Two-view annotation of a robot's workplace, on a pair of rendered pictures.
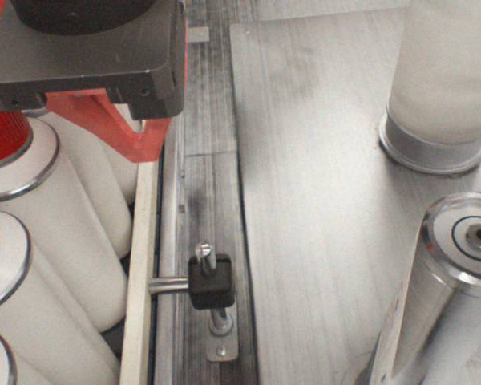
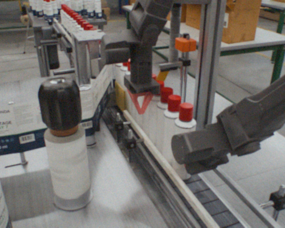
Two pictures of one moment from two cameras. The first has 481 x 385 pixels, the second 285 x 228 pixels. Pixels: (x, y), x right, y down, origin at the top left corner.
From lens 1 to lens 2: 0.93 m
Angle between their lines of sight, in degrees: 98
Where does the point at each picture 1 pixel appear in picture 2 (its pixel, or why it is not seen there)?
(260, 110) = (138, 196)
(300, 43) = not seen: outside the picture
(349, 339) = (97, 149)
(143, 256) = (146, 140)
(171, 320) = (139, 146)
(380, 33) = not seen: outside the picture
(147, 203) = (153, 148)
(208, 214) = (147, 185)
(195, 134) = (168, 210)
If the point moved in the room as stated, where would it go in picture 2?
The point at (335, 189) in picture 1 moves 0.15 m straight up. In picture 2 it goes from (105, 176) to (101, 126)
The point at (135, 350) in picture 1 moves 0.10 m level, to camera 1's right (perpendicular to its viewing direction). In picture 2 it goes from (139, 129) to (108, 135)
